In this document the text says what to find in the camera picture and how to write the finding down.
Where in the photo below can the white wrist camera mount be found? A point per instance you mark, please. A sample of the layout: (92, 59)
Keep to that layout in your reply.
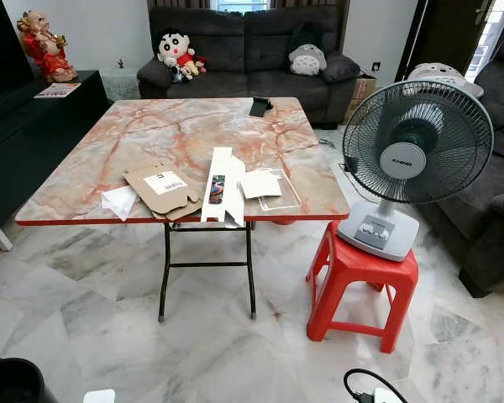
(390, 396)
(99, 396)

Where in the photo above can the small grey totoro plush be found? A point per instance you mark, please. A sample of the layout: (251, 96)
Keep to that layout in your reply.
(307, 60)

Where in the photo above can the small black pouch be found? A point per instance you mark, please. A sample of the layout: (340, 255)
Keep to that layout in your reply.
(260, 107)

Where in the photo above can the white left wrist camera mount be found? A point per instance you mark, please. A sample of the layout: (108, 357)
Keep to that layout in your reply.
(99, 396)

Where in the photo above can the grey electric table fan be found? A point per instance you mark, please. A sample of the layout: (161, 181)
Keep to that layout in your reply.
(401, 159)

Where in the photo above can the red gold fortune god statue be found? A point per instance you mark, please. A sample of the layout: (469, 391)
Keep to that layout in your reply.
(44, 49)

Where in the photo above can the dark wooden door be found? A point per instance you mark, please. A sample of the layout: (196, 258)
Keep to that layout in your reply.
(441, 34)

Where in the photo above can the black rubbish bin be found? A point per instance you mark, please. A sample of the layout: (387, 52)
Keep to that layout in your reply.
(8, 384)

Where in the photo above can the brown cardboard piece with label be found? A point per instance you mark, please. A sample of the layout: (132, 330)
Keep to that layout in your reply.
(155, 195)

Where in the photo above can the red white booklet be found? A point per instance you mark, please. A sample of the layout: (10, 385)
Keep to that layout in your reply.
(57, 90)

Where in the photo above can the clear plastic tray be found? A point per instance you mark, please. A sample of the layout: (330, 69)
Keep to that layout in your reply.
(287, 197)

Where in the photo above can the cartoon boy plush doll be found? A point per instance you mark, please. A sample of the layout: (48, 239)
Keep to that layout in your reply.
(176, 52)

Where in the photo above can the white paper sheet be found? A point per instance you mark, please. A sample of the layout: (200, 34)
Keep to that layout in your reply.
(259, 182)

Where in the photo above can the red plastic stool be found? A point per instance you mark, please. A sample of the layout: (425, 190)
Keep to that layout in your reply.
(365, 264)

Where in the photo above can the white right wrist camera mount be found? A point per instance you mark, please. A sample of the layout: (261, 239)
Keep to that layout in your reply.
(390, 396)

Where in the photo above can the crumpled white tissue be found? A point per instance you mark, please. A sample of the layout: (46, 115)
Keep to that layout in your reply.
(119, 201)

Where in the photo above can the orange marble folding table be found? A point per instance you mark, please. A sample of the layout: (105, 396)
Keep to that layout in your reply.
(185, 138)

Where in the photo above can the tall white carton box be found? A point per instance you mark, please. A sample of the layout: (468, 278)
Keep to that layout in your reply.
(223, 172)

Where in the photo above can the brown cardboard box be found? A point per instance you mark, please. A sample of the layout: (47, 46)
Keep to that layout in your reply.
(363, 91)

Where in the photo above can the dark grey fabric sofa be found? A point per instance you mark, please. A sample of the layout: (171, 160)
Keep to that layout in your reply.
(248, 50)

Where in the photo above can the dark grey fabric armchair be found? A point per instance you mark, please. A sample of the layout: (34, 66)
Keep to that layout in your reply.
(487, 227)

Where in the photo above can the large grey totoro plush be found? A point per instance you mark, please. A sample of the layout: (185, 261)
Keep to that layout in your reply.
(443, 75)

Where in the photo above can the black low tv console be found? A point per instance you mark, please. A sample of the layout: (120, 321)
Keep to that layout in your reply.
(34, 134)

